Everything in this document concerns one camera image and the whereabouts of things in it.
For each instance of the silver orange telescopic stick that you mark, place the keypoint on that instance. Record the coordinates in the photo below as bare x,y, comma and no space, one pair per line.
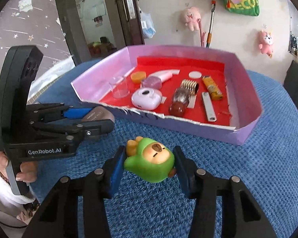
211,24

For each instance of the person's left hand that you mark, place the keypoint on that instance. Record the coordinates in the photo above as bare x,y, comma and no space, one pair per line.
27,173

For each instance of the pink rabbit plush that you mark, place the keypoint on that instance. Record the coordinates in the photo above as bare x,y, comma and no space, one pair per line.
191,18

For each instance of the gold ribbed cylinder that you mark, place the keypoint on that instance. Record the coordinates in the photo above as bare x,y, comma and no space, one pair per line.
190,86

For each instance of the brown wooden door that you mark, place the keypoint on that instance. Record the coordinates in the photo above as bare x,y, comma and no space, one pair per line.
129,12

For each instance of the pink nail polish bottle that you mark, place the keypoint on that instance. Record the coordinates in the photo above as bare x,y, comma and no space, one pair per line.
156,79

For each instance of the pink white round case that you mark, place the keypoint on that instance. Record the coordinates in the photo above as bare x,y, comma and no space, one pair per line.
146,99

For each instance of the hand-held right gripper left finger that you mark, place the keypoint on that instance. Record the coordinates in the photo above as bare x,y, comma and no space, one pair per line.
116,171

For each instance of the green bear toy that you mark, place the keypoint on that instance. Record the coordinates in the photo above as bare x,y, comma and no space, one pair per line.
149,161

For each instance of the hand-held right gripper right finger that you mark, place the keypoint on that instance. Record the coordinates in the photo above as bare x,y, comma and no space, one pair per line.
182,176

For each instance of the silver nail clipper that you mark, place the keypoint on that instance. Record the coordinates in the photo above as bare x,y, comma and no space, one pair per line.
208,106

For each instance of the star print curtain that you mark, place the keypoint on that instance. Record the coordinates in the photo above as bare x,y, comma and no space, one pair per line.
27,17

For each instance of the white blue plastic bag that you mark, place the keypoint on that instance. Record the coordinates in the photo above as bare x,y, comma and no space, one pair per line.
147,26

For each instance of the pink bear plush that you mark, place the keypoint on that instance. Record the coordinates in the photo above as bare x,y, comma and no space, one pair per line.
265,42

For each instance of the taupe oval case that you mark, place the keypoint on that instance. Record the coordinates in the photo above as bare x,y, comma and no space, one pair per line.
99,114

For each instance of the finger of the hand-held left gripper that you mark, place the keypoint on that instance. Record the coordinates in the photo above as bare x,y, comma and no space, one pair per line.
94,129
74,114

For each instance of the person's left forearm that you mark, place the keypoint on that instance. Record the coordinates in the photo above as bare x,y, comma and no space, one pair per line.
2,198

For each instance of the purple cardboard box red lining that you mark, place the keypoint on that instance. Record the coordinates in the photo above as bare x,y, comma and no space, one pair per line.
213,64

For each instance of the clear glass cup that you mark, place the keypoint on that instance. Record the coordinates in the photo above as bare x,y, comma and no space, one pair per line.
119,87

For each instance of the pink wall hook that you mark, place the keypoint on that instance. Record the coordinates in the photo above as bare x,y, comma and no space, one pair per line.
202,34

